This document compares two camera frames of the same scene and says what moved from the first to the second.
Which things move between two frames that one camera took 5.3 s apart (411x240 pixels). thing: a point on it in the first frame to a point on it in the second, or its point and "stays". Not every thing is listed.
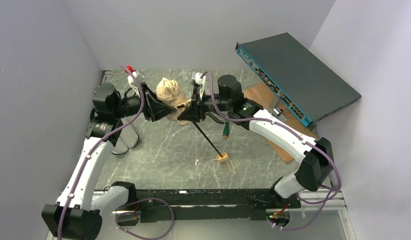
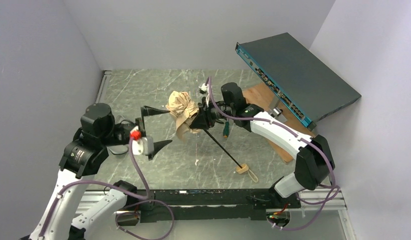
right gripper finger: (191, 114) to (200, 121)
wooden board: (264, 95) stays
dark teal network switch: (307, 88) stays
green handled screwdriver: (226, 130) stays
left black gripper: (146, 105) to (141, 126)
